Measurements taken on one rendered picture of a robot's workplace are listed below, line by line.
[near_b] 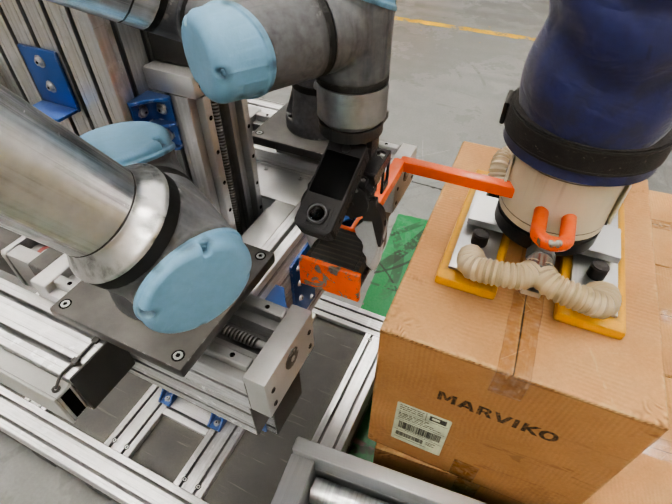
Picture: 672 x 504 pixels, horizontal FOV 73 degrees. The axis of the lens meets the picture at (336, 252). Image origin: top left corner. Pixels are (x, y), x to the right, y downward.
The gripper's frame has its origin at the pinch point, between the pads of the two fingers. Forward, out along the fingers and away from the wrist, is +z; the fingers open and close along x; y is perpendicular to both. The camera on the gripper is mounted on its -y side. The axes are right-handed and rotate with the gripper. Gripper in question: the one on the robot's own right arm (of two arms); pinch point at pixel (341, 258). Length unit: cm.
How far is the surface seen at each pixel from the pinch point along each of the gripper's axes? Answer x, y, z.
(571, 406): -35.1, 0.6, 15.9
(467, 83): 26, 306, 107
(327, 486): -3, -12, 53
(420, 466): -19, 0, 55
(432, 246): -9.0, 21.8, 13.4
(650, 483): -62, 15, 53
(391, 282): 14, 93, 107
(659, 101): -31.5, 21.2, -19.5
